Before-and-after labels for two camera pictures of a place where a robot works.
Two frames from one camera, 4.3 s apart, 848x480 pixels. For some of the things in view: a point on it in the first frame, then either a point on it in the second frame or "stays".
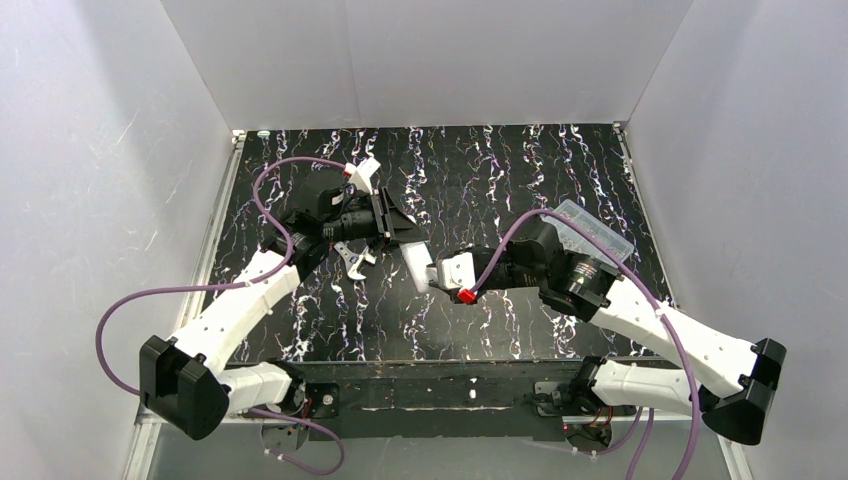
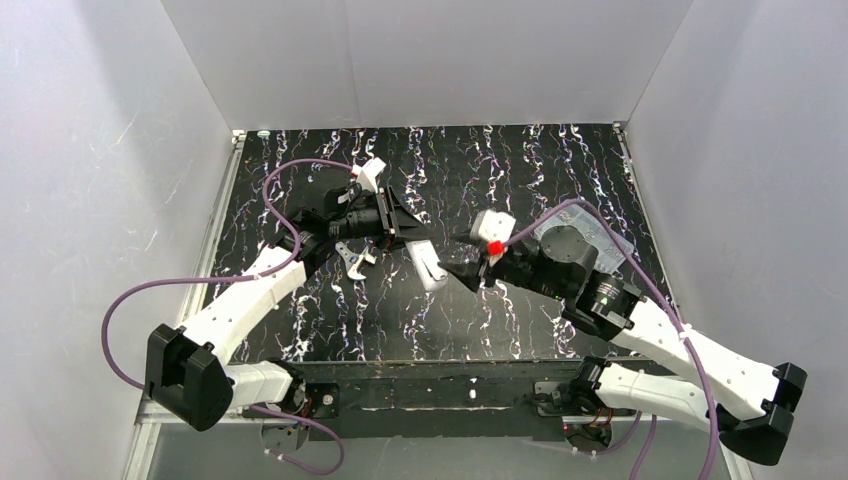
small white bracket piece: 352,261 stays
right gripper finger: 455,253 → 467,239
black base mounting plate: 421,400 stays
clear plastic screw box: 575,240 stays
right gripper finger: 452,293 → 473,274
